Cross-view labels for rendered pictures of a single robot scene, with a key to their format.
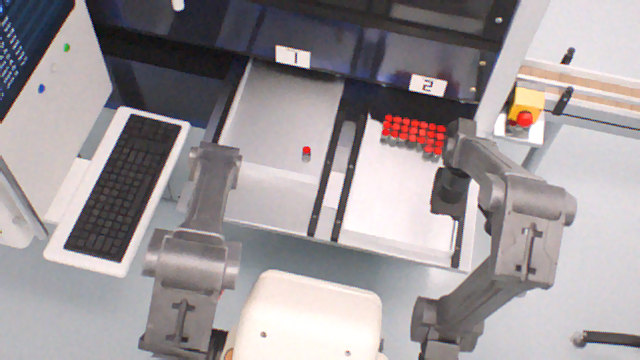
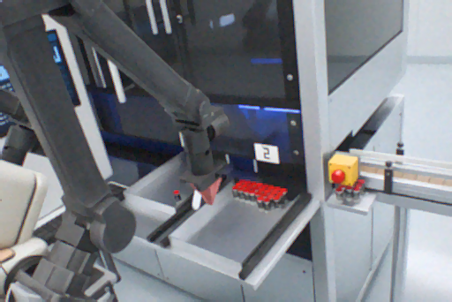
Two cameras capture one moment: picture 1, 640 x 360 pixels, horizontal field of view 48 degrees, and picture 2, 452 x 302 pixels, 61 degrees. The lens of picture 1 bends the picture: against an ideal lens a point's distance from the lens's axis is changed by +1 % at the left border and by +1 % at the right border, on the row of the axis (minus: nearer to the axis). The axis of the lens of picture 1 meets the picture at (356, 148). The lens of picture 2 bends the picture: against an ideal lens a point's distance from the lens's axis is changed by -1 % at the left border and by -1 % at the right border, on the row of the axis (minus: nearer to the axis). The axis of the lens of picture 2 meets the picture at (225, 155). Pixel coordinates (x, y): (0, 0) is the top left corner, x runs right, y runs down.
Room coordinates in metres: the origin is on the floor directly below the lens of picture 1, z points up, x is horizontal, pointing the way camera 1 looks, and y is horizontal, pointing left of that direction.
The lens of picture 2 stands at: (0.13, -0.72, 1.60)
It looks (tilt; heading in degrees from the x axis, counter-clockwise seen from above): 26 degrees down; 37
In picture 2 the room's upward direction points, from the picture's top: 10 degrees counter-clockwise
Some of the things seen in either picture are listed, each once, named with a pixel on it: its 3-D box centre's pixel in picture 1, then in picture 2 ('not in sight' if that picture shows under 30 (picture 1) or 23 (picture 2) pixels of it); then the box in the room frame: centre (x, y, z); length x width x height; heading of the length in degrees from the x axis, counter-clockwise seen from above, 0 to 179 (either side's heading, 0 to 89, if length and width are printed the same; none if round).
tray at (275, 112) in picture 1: (283, 114); (180, 179); (1.04, 0.20, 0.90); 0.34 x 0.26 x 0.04; 177
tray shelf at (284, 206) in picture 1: (342, 156); (205, 205); (0.96, 0.03, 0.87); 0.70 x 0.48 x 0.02; 87
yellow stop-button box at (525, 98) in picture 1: (526, 103); (343, 168); (1.12, -0.40, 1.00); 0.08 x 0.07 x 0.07; 177
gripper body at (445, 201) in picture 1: (452, 186); (200, 162); (0.72, -0.20, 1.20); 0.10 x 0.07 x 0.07; 176
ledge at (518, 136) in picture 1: (519, 120); (354, 197); (1.17, -0.42, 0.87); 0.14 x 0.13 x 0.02; 177
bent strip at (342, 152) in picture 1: (336, 176); (187, 209); (0.88, 0.03, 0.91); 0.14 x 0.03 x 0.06; 177
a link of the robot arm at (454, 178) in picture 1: (459, 168); (197, 137); (0.73, -0.20, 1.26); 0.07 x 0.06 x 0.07; 0
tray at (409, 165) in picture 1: (408, 182); (237, 219); (0.90, -0.14, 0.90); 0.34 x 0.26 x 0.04; 177
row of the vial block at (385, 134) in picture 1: (415, 143); (255, 198); (1.01, -0.14, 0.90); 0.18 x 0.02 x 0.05; 87
